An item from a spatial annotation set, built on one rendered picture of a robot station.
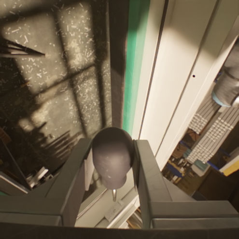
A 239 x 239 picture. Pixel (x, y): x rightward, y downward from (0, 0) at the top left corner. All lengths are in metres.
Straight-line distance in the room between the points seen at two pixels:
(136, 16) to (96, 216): 0.37
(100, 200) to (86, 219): 0.05
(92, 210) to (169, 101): 0.29
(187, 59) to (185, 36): 0.02
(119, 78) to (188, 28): 0.10
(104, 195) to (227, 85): 0.88
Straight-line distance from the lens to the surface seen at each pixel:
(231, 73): 1.06
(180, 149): 6.56
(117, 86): 0.24
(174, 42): 0.20
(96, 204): 0.42
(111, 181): 0.17
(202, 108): 4.64
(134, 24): 0.18
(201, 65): 0.19
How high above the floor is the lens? 0.97
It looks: 25 degrees down
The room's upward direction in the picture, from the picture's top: 129 degrees clockwise
